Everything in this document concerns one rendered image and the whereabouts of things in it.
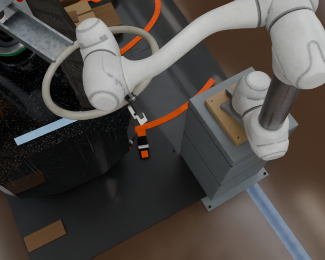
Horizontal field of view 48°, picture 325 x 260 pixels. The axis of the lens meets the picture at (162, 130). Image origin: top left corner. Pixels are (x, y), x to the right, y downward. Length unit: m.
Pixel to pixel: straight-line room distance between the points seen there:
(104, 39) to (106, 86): 0.18
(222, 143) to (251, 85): 0.35
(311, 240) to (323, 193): 0.34
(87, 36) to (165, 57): 0.23
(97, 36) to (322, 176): 2.08
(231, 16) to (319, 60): 0.28
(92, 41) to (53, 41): 0.65
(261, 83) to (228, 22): 0.55
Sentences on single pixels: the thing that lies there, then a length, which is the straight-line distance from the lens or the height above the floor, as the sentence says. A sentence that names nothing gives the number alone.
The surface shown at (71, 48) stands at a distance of 1.64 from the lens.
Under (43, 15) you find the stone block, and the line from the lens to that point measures 2.24.
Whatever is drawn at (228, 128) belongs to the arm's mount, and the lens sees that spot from 1.80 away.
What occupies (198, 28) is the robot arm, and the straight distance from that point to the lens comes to 1.09.
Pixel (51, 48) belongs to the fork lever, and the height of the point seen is 1.13.
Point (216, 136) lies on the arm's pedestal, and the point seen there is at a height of 0.80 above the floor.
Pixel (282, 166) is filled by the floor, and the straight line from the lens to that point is 2.72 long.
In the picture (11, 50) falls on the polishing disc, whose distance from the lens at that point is 2.00.
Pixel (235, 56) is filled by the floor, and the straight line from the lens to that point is 3.06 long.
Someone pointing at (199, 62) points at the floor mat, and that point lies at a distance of 2.96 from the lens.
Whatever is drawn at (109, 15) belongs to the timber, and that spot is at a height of 0.13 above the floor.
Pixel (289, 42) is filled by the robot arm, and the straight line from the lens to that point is 1.06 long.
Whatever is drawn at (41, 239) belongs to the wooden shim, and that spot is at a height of 0.03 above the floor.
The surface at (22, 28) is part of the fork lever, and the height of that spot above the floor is 1.12.
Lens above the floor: 2.44
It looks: 66 degrees down
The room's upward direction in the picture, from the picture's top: 2 degrees clockwise
